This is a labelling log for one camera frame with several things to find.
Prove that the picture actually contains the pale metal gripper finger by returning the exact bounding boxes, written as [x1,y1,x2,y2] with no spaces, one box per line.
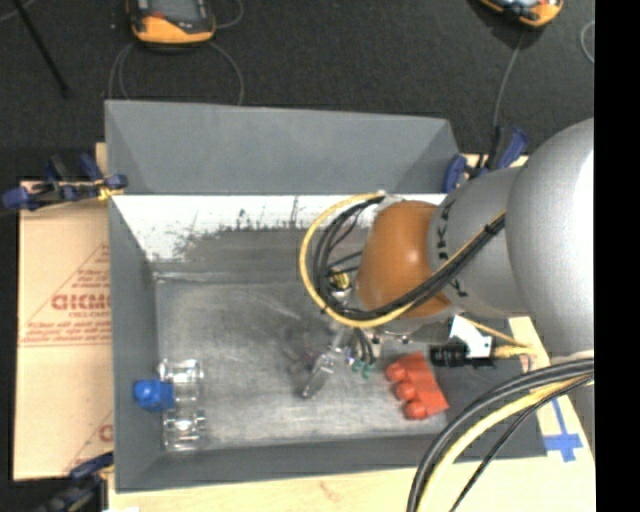
[300,351,337,400]

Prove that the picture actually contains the red toy building block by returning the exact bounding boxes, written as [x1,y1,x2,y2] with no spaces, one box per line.
[383,350,450,421]

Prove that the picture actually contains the grey metal bin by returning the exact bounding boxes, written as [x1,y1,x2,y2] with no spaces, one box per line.
[103,99,547,491]

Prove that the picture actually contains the clear block with blue piece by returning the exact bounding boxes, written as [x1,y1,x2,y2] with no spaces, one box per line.
[131,357,208,451]

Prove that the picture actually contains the brown cardboard board red print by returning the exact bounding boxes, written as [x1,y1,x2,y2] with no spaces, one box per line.
[11,193,115,482]

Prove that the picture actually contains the black cylinder on white bracket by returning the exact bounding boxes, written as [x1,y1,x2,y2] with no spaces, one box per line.
[429,314,497,370]

